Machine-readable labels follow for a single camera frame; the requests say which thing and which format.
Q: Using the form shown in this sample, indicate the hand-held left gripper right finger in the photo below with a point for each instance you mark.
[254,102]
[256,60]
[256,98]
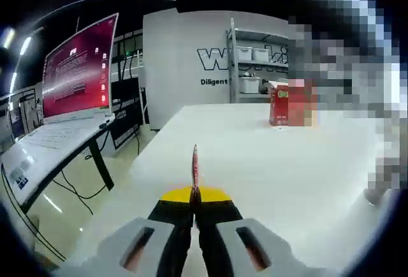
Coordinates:
[255,245]

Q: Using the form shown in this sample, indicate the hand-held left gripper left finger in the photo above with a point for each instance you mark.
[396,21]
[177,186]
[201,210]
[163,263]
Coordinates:
[134,245]

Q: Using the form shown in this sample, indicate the red coffee pouch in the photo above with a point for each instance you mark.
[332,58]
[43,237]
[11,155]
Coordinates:
[195,168]

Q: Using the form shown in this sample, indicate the red coffee box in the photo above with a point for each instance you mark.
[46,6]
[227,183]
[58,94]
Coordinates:
[278,111]

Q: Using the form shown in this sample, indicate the white desk black legs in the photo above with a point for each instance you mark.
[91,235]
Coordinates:
[48,149]

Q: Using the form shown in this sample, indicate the group of white storage bins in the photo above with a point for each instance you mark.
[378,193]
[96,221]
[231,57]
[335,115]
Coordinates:
[250,85]

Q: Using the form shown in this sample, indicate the grey metal shelf rack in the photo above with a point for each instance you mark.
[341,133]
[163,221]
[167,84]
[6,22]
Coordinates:
[233,66]

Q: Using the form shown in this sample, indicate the curved monitor red screen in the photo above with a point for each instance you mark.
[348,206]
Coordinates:
[79,69]

